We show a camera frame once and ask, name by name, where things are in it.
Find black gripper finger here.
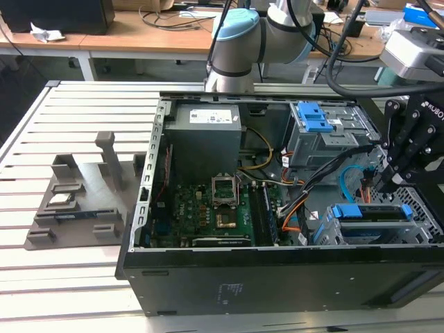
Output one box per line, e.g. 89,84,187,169
393,123,439,185
374,98,405,194

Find hard disk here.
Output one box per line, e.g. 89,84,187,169
313,203,413,245

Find grey disk bay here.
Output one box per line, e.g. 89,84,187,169
311,203,434,246

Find pale green bin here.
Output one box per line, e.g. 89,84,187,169
376,66,400,87

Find blue drive latch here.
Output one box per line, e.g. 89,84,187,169
296,101,333,133

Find grey optical drive cage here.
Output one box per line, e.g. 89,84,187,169
282,103,381,169

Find crumpled clear plastic bag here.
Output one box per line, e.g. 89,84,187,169
377,19,407,39

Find blue cardboard box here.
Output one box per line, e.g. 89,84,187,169
404,3,434,28

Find small black box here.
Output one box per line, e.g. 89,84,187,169
343,17,366,38

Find pale grey flat case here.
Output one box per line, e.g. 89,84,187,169
366,10,405,27

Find installed RAM stick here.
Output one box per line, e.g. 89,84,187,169
260,182,280,244

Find black RAM slot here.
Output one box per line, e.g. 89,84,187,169
248,185,267,244

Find thin locking lever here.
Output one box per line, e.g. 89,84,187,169
234,171,243,207

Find metal socket cover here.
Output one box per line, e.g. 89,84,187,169
210,172,240,208

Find grey power supply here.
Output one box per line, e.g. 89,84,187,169
164,105,243,174

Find CPU socket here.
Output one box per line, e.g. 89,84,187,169
213,206,240,232

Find black PC case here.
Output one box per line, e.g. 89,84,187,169
114,90,444,317

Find green motherboard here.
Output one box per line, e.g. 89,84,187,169
152,169,289,247

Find black graphics card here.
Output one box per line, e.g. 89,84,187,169
192,235,254,248

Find brown cardboard box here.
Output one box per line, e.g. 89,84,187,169
113,0,176,12

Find long wooden desk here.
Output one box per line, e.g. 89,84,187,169
0,6,444,83

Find grey parts rack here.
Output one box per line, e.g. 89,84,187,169
23,130,146,251

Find blue RAM stick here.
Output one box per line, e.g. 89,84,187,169
55,212,100,220

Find silver CPU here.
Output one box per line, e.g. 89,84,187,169
48,193,74,208

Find large black computer tower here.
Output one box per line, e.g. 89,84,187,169
0,0,115,35

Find crumpled white paper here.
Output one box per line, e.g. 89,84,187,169
30,22,67,44

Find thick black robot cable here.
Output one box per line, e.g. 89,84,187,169
325,0,444,101

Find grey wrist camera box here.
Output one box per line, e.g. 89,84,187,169
381,26,444,80

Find orange power wire bundle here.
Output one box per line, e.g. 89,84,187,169
357,166,377,204

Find blue wire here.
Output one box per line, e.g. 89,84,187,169
338,165,364,204

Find black cable bundle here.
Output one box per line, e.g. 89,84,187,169
277,144,377,216

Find yellow wires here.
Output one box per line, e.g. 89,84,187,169
239,127,274,171

